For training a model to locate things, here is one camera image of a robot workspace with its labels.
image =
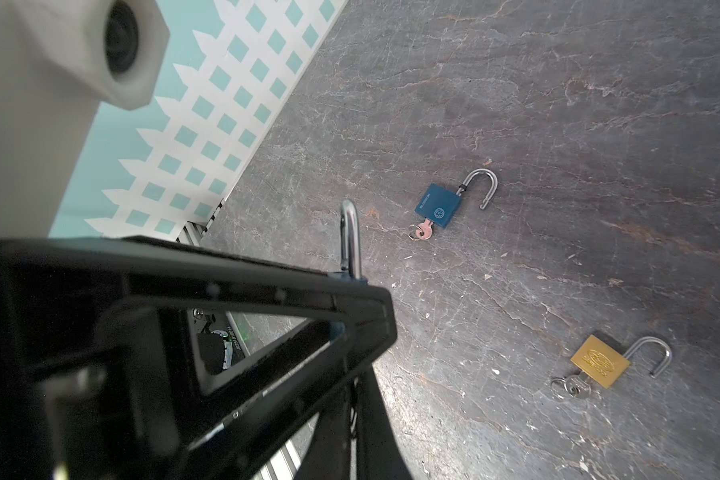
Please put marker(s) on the large blue padlock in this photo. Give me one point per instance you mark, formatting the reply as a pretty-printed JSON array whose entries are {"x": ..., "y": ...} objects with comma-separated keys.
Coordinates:
[{"x": 440, "y": 205}]

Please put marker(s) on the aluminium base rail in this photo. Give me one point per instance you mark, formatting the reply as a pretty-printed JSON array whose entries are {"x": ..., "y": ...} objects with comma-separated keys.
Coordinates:
[{"x": 242, "y": 335}]

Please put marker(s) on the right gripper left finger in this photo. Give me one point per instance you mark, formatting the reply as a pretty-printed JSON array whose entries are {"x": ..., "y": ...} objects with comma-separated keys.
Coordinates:
[{"x": 329, "y": 453}]

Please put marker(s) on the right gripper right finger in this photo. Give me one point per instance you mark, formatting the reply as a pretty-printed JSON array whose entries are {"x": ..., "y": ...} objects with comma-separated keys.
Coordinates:
[{"x": 377, "y": 452}]

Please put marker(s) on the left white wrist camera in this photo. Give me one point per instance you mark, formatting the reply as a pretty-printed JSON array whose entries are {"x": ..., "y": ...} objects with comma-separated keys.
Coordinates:
[{"x": 59, "y": 61}]

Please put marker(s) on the small blue padlock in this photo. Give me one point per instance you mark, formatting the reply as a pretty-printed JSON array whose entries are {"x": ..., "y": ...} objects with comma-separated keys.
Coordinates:
[{"x": 351, "y": 263}]

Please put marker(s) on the brass padlock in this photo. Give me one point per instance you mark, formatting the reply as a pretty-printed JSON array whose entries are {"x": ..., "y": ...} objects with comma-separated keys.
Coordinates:
[{"x": 605, "y": 365}]

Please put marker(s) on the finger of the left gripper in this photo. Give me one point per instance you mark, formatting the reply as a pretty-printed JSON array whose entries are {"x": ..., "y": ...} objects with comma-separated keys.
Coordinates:
[{"x": 232, "y": 420}]

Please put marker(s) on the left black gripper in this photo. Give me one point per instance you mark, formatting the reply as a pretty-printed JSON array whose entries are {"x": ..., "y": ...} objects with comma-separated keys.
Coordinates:
[{"x": 85, "y": 384}]

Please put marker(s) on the silver key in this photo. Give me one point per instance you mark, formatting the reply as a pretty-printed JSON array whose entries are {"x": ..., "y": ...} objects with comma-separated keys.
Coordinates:
[{"x": 422, "y": 231}]

